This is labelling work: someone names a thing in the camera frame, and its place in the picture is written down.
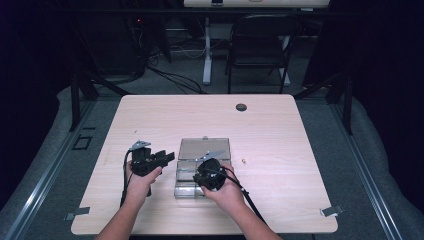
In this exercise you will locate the grey tape strip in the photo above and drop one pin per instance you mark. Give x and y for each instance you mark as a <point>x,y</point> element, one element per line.
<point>331,210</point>
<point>80,211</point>

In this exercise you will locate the black folding chair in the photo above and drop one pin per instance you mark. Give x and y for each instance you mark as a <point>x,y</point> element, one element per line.
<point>256,40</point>

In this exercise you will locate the person's left hand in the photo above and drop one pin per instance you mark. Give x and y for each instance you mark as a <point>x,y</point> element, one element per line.
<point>138,186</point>

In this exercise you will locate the aluminium floor rail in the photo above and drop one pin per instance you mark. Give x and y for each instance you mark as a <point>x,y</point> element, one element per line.
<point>43,180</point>
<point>366,173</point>

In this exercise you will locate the dark round table grommet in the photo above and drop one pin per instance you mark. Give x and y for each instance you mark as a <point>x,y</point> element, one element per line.
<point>241,107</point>

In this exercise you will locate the dark computer tower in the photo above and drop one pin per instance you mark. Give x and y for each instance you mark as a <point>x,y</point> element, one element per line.
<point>113,43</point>

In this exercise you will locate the clear plastic compartment box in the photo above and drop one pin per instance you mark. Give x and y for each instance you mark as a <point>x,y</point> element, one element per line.
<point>203,146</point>

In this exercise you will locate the person's right hand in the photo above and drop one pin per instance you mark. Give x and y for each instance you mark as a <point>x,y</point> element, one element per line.
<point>228,195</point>

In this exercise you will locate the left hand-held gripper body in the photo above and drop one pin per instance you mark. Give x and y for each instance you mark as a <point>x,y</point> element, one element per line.
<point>143,165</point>

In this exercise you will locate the black frame crossbar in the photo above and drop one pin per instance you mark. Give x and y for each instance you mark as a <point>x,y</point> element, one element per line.
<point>133,12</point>

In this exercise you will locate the white desk with legs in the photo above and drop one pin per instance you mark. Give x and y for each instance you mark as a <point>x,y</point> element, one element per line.
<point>207,66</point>

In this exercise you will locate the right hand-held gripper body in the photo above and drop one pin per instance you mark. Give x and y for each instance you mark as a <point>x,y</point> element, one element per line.
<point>210,175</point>

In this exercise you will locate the black metal stand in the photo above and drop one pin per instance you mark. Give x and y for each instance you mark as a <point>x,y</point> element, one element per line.
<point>75,100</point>
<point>347,106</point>

